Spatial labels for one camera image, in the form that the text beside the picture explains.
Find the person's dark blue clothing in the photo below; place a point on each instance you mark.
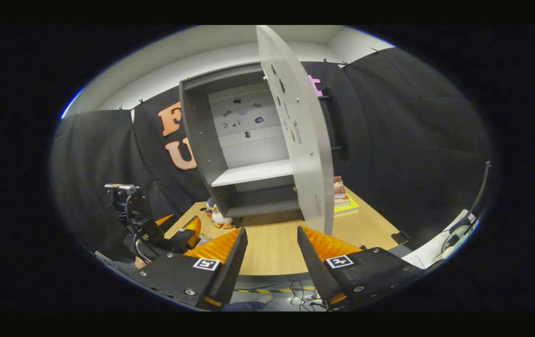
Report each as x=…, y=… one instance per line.
x=244, y=306

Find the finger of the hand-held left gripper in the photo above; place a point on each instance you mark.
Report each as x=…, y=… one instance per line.
x=184, y=236
x=165, y=221

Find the white cabinet door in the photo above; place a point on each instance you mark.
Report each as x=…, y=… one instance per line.
x=305, y=140

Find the black table corner clamp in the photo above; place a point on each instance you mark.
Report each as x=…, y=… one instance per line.
x=401, y=237

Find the dark grey cabinet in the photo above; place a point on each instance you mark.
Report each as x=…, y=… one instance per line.
x=202, y=140

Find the yellow black hazard tape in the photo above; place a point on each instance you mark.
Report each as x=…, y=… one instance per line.
x=272, y=290

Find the plush penguin toy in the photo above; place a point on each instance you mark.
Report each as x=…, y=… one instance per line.
x=218, y=216

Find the white cabinet shelf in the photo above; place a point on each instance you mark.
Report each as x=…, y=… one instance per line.
x=253, y=172

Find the black backdrop cloth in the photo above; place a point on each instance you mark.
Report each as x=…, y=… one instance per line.
x=412, y=140

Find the yellow book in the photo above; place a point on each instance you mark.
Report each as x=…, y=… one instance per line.
x=348, y=208

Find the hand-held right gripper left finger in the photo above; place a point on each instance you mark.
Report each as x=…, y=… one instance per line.
x=230, y=271

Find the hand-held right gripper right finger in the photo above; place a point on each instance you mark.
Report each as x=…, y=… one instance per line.
x=314, y=267

